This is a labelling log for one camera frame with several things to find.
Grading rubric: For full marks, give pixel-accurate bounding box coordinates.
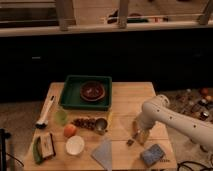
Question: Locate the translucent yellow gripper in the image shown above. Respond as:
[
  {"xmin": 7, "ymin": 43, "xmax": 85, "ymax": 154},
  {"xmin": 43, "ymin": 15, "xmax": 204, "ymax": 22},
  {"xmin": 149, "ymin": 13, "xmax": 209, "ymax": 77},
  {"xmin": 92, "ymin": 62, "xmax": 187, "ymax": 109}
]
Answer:
[{"xmin": 132, "ymin": 121, "xmax": 150, "ymax": 145}]

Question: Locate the silver metal fork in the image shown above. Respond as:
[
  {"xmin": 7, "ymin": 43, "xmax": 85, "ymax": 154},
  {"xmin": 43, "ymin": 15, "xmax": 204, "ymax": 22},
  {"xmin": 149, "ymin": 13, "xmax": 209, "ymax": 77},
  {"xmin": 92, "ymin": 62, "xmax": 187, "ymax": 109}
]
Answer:
[{"xmin": 126, "ymin": 132, "xmax": 139, "ymax": 146}]

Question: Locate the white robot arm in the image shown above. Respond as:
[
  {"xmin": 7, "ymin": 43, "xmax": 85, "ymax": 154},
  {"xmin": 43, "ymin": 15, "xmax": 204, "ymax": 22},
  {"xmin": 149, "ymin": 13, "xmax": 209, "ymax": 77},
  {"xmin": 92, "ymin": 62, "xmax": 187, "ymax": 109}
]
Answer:
[{"xmin": 135, "ymin": 95, "xmax": 213, "ymax": 152}]

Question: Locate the small metal cup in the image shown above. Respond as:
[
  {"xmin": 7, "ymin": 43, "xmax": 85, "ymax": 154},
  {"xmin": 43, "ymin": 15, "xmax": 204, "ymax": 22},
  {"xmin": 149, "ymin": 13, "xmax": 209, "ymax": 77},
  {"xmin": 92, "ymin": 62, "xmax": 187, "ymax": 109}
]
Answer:
[{"xmin": 95, "ymin": 118, "xmax": 108, "ymax": 135}]

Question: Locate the green plastic cup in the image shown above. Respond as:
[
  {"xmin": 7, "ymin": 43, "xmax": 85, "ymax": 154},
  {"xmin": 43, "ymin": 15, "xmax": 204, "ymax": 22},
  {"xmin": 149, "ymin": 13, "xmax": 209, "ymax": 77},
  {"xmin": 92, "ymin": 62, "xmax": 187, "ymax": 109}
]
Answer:
[{"xmin": 54, "ymin": 110, "xmax": 67, "ymax": 126}]

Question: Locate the blue sponge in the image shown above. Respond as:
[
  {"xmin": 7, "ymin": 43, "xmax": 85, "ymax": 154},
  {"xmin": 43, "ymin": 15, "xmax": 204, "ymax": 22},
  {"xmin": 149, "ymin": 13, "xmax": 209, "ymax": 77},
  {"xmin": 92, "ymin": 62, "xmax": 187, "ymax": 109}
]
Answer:
[{"xmin": 140, "ymin": 144, "xmax": 165, "ymax": 166}]

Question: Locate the grey folded cloth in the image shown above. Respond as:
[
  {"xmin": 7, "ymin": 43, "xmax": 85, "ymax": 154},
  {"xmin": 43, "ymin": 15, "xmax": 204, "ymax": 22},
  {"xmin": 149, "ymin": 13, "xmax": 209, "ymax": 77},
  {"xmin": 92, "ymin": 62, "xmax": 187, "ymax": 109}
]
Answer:
[{"xmin": 91, "ymin": 139, "xmax": 112, "ymax": 171}]

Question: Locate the bunch of dark grapes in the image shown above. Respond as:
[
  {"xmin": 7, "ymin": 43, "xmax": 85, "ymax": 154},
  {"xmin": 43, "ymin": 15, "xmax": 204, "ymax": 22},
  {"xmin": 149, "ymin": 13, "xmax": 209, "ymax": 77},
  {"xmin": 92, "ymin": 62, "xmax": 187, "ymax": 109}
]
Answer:
[{"xmin": 73, "ymin": 118, "xmax": 95, "ymax": 130}]

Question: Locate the dark red bowl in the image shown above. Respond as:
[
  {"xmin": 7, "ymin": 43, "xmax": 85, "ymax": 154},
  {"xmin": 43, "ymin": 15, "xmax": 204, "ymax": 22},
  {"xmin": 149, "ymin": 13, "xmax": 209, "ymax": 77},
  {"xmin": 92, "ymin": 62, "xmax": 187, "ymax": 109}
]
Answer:
[{"xmin": 80, "ymin": 81, "xmax": 105, "ymax": 102}]

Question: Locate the orange fruit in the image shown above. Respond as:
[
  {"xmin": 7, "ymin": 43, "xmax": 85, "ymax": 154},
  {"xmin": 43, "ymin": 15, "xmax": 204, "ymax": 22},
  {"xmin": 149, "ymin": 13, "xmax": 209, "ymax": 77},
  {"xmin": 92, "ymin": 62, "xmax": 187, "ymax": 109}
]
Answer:
[{"xmin": 63, "ymin": 124, "xmax": 77, "ymax": 138}]

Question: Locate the green plastic tray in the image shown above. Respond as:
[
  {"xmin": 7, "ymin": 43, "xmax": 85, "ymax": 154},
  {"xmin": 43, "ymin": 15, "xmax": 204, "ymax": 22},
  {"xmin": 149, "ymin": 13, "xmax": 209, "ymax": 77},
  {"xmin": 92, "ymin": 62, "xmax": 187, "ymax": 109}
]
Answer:
[{"xmin": 59, "ymin": 75, "xmax": 112, "ymax": 111}]

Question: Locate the brown sandwich block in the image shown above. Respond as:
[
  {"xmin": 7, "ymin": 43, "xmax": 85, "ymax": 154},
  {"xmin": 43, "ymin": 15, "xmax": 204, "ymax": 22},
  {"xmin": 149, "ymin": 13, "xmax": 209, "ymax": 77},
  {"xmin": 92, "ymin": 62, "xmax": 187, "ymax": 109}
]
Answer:
[{"xmin": 41, "ymin": 133, "xmax": 55, "ymax": 158}]

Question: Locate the green cucumber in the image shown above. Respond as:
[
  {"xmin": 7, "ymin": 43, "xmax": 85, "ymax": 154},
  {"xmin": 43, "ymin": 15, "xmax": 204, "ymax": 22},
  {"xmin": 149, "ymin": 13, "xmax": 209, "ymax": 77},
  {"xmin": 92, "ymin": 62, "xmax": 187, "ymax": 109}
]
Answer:
[{"xmin": 33, "ymin": 137, "xmax": 43, "ymax": 164}]

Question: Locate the black cable right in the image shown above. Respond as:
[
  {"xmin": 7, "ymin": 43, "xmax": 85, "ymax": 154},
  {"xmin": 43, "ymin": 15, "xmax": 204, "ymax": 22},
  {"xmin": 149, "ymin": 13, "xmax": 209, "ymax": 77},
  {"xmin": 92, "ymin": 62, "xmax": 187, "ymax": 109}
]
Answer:
[{"xmin": 176, "ymin": 161, "xmax": 213, "ymax": 171}]

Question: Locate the black stand with cable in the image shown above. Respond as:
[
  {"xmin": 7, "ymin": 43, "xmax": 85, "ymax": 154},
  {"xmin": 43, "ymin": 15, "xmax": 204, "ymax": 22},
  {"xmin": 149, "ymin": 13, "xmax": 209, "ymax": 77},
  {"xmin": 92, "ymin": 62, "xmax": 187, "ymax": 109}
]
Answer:
[{"xmin": 0, "ymin": 128, "xmax": 24, "ymax": 171}]

